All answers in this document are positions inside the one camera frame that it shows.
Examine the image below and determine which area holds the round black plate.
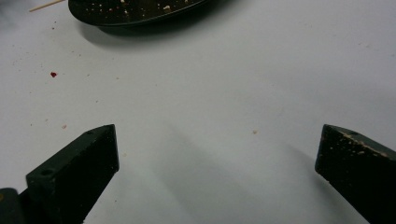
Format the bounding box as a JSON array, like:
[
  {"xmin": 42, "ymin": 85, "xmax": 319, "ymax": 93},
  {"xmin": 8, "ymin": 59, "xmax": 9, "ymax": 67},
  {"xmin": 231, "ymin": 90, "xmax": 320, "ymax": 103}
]
[{"xmin": 67, "ymin": 0, "xmax": 213, "ymax": 27}]

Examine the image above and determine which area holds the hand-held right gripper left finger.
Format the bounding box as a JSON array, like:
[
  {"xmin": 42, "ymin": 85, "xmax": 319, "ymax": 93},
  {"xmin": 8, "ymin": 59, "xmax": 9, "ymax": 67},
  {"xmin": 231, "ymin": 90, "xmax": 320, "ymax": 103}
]
[{"xmin": 18, "ymin": 124, "xmax": 120, "ymax": 224}]

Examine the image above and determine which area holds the thin wooden skewer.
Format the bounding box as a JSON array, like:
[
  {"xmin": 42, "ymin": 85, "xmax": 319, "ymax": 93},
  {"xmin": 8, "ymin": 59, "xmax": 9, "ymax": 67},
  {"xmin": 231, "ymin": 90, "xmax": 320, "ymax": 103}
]
[{"xmin": 28, "ymin": 0, "xmax": 66, "ymax": 13}]

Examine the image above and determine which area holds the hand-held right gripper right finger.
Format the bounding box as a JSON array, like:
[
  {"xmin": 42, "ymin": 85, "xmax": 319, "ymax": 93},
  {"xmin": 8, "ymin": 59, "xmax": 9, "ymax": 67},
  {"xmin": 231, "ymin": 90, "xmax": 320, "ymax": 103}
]
[{"xmin": 315, "ymin": 124, "xmax": 396, "ymax": 224}]

